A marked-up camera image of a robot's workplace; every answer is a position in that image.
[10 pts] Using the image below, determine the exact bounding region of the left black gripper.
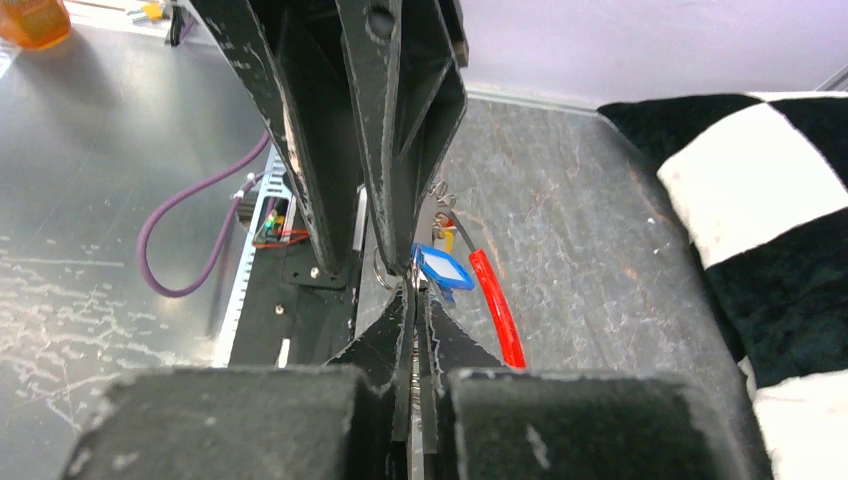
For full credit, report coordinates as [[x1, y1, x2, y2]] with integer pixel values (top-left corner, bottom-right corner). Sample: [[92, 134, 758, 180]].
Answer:
[[191, 0, 469, 274]]

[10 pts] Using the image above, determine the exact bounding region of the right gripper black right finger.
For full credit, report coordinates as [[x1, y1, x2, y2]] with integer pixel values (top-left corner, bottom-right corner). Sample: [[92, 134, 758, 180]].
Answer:
[[418, 293, 772, 479]]

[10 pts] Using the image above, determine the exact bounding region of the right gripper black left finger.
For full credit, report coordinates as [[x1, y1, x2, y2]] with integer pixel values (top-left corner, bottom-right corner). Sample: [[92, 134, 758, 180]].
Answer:
[[61, 286, 414, 479]]

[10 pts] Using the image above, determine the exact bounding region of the blue headed key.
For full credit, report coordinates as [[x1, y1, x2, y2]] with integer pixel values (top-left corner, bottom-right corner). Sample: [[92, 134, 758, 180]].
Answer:
[[413, 243, 475, 305]]

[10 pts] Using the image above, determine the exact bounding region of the orange translucent container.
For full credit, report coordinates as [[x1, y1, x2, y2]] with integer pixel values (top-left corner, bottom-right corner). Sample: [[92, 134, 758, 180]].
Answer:
[[1, 0, 72, 50]]

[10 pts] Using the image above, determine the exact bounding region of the black white checkered pillow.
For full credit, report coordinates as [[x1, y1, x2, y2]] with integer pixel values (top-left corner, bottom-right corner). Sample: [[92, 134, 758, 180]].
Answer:
[[598, 91, 847, 479]]

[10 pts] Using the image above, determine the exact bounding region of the right corner aluminium profile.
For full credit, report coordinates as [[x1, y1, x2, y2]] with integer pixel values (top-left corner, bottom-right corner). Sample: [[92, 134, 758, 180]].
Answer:
[[817, 66, 848, 92]]

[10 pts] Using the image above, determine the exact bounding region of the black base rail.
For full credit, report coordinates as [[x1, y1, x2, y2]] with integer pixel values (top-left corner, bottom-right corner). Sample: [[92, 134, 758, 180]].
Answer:
[[226, 241, 363, 368]]

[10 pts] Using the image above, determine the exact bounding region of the white toothed cable duct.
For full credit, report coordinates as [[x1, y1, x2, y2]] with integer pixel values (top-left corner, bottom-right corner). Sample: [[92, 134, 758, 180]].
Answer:
[[211, 147, 292, 368]]

